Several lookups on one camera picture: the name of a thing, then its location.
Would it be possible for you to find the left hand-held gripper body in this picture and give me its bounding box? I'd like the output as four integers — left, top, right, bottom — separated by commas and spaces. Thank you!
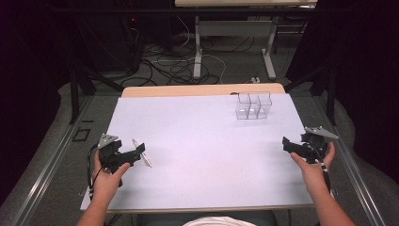
97, 134, 136, 173

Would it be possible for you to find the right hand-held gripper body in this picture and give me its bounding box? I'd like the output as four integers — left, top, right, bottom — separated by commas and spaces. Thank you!
299, 125, 340, 165

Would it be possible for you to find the silver pen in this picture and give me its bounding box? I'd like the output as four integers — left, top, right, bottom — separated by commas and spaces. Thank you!
132, 138, 153, 169

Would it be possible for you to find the clear acrylic organizer box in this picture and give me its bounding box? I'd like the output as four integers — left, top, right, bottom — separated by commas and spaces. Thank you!
234, 91, 273, 121

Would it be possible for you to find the person's right hand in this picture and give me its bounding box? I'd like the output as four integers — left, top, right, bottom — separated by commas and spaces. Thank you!
290, 141, 336, 197

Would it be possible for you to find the person's left hand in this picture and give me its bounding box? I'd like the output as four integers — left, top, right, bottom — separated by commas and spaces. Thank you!
91, 150, 131, 202

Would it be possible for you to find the black metal stand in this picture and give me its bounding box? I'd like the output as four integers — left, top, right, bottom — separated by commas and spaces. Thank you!
283, 65, 339, 126
69, 60, 126, 125

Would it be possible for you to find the white table cover sheet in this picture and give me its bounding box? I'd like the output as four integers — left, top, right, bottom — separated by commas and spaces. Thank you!
80, 93, 335, 211

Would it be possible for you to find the person's white shirt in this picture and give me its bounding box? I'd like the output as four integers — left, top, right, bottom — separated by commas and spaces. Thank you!
183, 216, 257, 226

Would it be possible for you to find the black computer tower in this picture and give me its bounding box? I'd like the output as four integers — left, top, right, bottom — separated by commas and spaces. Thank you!
124, 14, 146, 73

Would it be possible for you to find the white-framed desk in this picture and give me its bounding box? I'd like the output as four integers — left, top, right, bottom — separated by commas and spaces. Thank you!
174, 0, 318, 81

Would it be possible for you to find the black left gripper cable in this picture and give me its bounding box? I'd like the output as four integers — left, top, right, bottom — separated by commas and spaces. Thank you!
87, 143, 106, 201

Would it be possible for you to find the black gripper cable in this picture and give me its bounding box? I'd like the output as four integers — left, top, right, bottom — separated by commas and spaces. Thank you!
308, 141, 332, 193
87, 143, 106, 201

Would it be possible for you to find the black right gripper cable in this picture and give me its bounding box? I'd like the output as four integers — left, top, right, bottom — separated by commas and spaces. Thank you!
308, 141, 332, 193

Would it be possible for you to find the aluminium floor rail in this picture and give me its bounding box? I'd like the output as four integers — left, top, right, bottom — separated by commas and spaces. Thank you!
313, 93, 388, 226
11, 95, 95, 226

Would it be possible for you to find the tangle of black floor cables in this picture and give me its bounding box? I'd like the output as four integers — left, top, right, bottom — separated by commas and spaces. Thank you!
120, 34, 227, 88

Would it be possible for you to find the white floor cable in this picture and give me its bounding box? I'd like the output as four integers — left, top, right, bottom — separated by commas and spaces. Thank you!
175, 15, 228, 85

